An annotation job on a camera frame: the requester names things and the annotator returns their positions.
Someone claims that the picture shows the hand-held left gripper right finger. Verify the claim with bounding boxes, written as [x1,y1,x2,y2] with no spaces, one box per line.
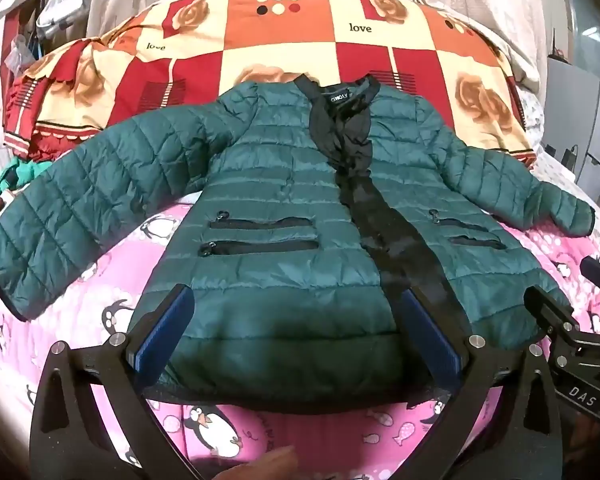
[399,287,565,480]

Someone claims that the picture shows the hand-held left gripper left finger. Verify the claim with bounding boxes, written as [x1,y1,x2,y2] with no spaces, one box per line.
[28,284,206,480]

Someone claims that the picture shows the green quilted puffer jacket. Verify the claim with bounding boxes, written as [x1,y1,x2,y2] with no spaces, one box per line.
[0,74,596,403]

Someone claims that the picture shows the person's left hand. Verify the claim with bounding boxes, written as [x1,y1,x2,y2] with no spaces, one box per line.
[215,446,301,480]

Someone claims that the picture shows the pink penguin blanket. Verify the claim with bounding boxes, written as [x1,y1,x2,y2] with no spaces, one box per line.
[0,180,600,480]

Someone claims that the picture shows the grey wardrobe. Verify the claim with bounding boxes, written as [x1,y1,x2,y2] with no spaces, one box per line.
[540,0,600,201]

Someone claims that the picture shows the teal cloth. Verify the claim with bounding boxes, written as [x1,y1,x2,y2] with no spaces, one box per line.
[0,156,48,193]

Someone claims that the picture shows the red orange patchwork quilt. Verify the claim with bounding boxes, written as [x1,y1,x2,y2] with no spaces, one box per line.
[2,0,538,168]

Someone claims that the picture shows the clear plastic bags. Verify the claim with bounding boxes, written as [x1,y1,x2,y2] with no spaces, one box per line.
[35,0,83,41]

